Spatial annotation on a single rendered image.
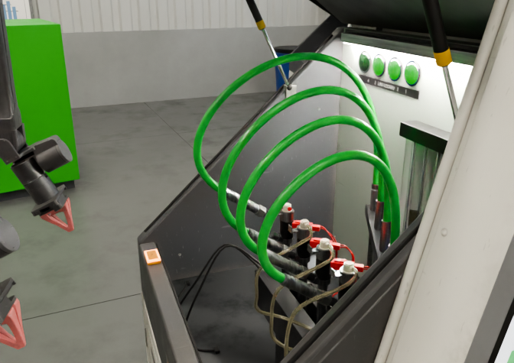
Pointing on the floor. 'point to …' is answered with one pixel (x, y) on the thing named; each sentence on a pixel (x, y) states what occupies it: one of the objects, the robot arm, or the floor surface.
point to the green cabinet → (40, 97)
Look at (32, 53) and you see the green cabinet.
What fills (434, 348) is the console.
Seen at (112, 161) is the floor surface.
